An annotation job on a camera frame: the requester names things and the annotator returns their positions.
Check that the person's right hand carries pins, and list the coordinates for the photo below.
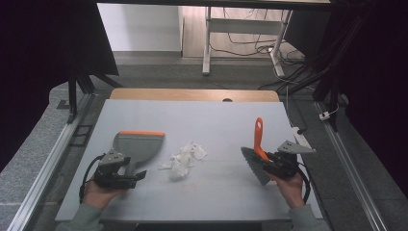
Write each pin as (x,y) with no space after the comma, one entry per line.
(290,189)

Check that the black curtain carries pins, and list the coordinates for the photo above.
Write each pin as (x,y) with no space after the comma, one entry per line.
(38,64)
(378,80)

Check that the white power strip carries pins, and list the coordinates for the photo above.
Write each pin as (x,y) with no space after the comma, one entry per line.
(300,138)

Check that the gray dustpan with orange edge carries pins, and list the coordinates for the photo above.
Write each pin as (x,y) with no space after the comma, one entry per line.
(141,147)

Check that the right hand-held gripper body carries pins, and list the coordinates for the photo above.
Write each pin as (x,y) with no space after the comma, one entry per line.
(285,165)

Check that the person's left hand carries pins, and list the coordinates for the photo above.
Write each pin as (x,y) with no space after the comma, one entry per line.
(99,194)

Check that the black metal stand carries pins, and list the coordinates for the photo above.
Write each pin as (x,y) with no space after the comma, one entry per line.
(333,86)
(73,96)

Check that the wooden table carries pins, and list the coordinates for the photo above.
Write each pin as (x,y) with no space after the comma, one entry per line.
(179,95)

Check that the aluminium rail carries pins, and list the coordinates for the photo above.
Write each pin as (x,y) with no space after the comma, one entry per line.
(48,166)
(349,170)

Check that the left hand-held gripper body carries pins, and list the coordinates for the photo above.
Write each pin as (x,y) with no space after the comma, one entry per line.
(110,179)

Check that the white desk frame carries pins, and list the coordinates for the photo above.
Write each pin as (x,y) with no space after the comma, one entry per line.
(243,26)

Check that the small white adapter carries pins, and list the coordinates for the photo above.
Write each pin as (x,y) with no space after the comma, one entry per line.
(324,115)

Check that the pile of white paper scraps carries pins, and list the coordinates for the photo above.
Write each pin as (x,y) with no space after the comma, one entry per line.
(181,160)

